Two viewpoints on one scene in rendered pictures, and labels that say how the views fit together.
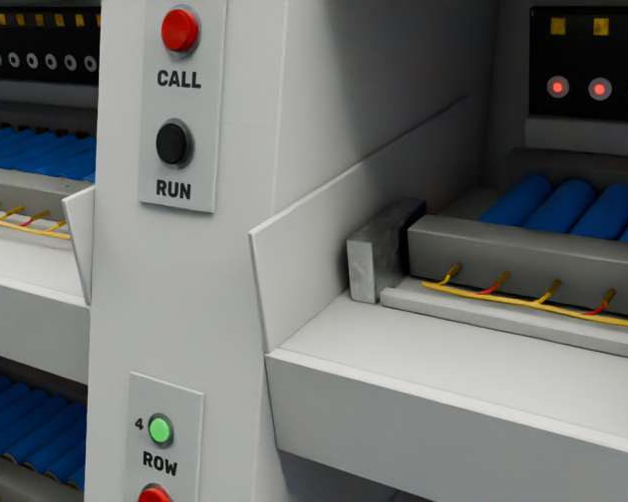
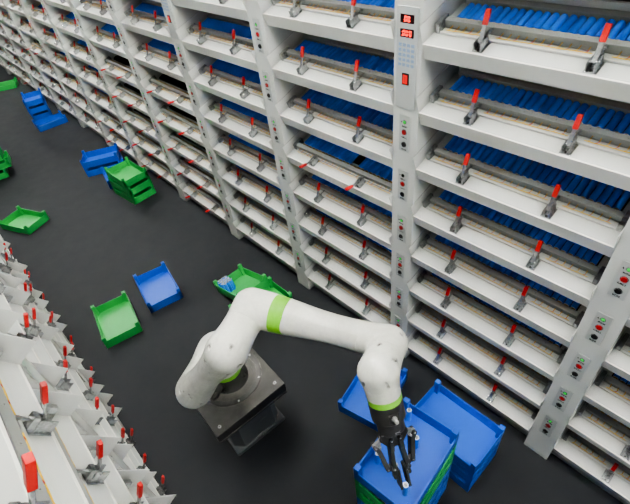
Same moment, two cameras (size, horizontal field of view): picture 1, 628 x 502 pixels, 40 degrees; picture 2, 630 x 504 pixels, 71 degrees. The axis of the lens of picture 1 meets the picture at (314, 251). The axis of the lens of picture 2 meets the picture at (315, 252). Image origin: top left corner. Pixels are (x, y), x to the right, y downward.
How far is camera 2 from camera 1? 1.32 m
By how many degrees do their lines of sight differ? 37
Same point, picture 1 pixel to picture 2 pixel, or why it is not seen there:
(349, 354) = (421, 216)
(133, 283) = (397, 205)
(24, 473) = (378, 213)
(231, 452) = (409, 224)
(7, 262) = (378, 195)
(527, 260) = (442, 205)
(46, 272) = (384, 198)
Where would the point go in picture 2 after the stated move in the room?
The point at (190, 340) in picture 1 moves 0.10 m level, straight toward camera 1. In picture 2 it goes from (404, 212) to (405, 230)
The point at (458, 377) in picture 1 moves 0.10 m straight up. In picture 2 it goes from (432, 221) to (434, 197)
